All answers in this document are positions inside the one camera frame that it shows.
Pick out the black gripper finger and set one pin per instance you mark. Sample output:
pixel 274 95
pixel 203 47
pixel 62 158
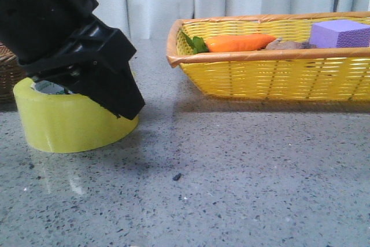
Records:
pixel 114 91

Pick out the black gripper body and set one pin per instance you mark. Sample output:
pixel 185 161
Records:
pixel 62 41

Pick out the yellow packing tape roll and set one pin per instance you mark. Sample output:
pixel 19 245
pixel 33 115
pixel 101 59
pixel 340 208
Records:
pixel 58 122

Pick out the brown wicker basket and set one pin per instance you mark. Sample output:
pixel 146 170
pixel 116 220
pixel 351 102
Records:
pixel 11 74

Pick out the small black debris chip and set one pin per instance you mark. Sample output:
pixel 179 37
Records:
pixel 177 177

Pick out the orange toy carrot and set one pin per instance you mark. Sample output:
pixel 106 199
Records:
pixel 228 43

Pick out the brown ginger root toy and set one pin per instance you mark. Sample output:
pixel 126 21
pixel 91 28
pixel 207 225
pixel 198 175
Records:
pixel 279 44

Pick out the yellow woven plastic basket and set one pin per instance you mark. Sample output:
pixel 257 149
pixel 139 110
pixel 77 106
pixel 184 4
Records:
pixel 301 75

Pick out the purple foam block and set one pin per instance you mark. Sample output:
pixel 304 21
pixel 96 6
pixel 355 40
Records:
pixel 339 34

